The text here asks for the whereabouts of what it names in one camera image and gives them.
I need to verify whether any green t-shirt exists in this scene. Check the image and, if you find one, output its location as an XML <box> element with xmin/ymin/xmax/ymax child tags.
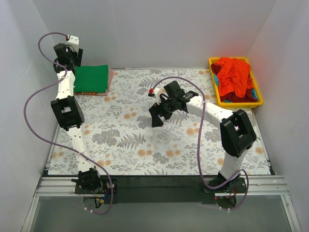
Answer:
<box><xmin>74</xmin><ymin>65</ymin><xmax>109</xmax><ymax>93</ymax></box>

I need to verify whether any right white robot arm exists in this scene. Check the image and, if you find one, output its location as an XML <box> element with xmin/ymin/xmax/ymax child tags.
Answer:
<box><xmin>148</xmin><ymin>81</ymin><xmax>256</xmax><ymax>192</ymax></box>

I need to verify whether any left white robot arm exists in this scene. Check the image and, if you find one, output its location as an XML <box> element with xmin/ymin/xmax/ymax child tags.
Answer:
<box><xmin>51</xmin><ymin>43</ymin><xmax>103</xmax><ymax>193</ymax></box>

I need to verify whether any floral table mat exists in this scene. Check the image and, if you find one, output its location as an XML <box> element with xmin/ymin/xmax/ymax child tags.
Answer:
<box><xmin>48</xmin><ymin>69</ymin><xmax>271</xmax><ymax>175</ymax></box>

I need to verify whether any folded pink t-shirt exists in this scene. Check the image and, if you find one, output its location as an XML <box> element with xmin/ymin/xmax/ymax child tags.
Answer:
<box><xmin>74</xmin><ymin>68</ymin><xmax>114</xmax><ymax>97</ymax></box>

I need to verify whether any yellow plastic bin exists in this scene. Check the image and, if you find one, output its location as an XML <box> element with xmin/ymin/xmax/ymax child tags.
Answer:
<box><xmin>209</xmin><ymin>57</ymin><xmax>263</xmax><ymax>108</ymax></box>

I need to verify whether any dark red cloth in bin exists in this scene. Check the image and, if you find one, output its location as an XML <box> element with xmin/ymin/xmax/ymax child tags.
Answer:
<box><xmin>211</xmin><ymin>64</ymin><xmax>258</xmax><ymax>103</ymax></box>

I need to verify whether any red t-shirt in bin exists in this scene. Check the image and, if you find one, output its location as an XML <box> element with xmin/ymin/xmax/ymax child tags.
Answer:
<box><xmin>214</xmin><ymin>58</ymin><xmax>254</xmax><ymax>98</ymax></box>

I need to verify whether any blue cloth in bin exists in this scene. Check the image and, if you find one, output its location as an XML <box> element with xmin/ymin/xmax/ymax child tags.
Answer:
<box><xmin>220</xmin><ymin>88</ymin><xmax>258</xmax><ymax>103</ymax></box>

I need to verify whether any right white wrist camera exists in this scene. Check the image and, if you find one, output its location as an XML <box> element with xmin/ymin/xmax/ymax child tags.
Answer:
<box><xmin>148</xmin><ymin>87</ymin><xmax>166</xmax><ymax>104</ymax></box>

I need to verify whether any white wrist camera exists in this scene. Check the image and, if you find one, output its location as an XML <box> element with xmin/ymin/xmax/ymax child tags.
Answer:
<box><xmin>148</xmin><ymin>87</ymin><xmax>166</xmax><ymax>104</ymax></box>
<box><xmin>66</xmin><ymin>35</ymin><xmax>79</xmax><ymax>50</ymax></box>

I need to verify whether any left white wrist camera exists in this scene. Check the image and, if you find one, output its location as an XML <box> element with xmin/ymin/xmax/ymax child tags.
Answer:
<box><xmin>66</xmin><ymin>35</ymin><xmax>79</xmax><ymax>50</ymax></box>

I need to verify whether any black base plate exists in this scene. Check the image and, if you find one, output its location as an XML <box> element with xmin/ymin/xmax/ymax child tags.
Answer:
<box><xmin>75</xmin><ymin>174</ymin><xmax>247</xmax><ymax>206</ymax></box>

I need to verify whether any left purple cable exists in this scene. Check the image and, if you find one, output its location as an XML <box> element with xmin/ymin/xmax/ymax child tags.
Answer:
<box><xmin>23</xmin><ymin>32</ymin><xmax>114</xmax><ymax>215</ymax></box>

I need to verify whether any aluminium frame rail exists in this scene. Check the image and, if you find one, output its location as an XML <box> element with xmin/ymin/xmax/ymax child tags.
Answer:
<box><xmin>22</xmin><ymin>175</ymin><xmax>301</xmax><ymax>232</ymax></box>

